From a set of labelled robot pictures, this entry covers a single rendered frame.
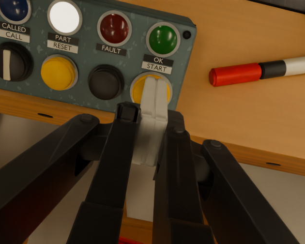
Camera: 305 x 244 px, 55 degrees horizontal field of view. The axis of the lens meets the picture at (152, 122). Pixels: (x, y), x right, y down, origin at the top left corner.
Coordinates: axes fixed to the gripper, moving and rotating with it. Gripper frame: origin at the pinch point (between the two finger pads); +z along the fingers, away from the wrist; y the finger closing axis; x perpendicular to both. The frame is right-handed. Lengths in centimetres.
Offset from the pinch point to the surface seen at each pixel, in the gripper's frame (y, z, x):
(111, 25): -3.8, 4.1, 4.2
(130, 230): 1.2, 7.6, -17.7
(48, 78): -7.6, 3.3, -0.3
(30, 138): -38, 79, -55
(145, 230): 2.9, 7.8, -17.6
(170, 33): 0.2, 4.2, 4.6
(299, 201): 70, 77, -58
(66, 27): -6.9, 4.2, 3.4
